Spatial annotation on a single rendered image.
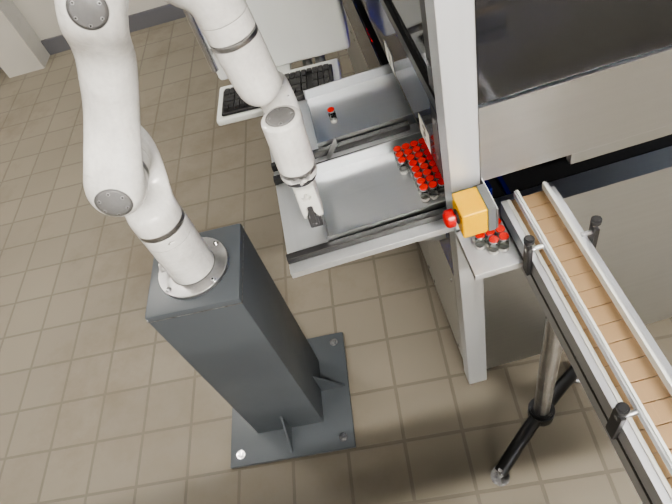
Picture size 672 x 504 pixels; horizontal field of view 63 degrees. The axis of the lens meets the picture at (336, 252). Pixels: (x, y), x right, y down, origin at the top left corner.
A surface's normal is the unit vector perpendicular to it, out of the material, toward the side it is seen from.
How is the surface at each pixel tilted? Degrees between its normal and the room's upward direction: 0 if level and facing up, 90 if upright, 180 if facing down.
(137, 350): 0
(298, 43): 90
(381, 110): 0
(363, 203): 0
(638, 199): 90
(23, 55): 90
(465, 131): 90
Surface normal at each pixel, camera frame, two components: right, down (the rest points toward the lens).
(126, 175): 0.47, 0.34
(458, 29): 0.18, 0.75
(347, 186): -0.22, -0.59
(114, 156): 0.26, 0.43
